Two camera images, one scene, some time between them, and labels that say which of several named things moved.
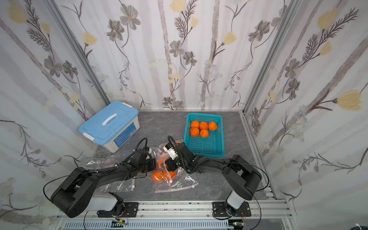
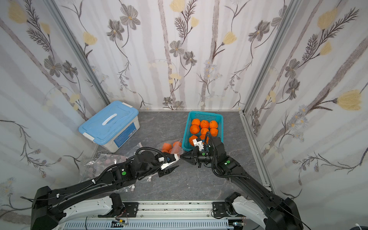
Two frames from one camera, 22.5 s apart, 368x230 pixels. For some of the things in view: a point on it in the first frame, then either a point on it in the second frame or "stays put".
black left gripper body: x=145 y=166 to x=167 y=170
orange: x=203 y=125 stays put
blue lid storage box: x=110 y=127 stays put
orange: x=194 y=131 stays put
